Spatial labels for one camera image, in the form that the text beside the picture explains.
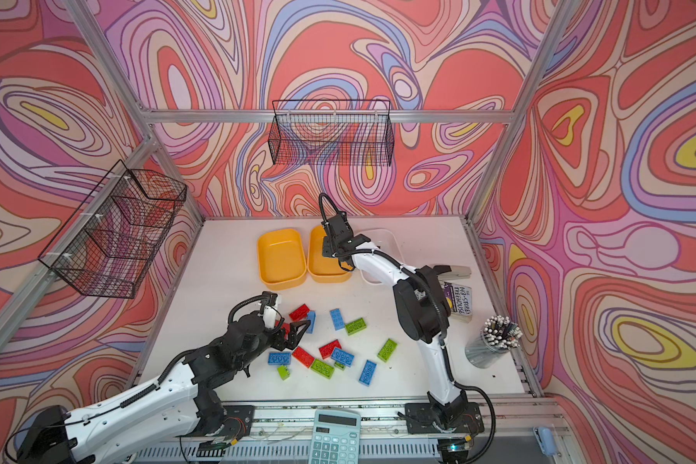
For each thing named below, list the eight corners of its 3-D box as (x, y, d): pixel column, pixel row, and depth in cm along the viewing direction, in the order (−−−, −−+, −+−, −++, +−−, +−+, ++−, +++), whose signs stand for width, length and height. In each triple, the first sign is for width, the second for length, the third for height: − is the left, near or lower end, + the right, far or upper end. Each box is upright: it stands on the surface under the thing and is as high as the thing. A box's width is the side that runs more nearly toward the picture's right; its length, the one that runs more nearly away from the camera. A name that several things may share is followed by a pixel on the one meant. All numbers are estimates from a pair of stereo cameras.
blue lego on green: (331, 358, 85) (330, 355, 82) (335, 349, 86) (335, 346, 84) (350, 368, 83) (350, 364, 81) (354, 359, 85) (354, 355, 82)
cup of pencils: (469, 368, 83) (491, 347, 69) (462, 340, 88) (481, 315, 75) (499, 368, 83) (527, 347, 69) (490, 340, 88) (514, 315, 75)
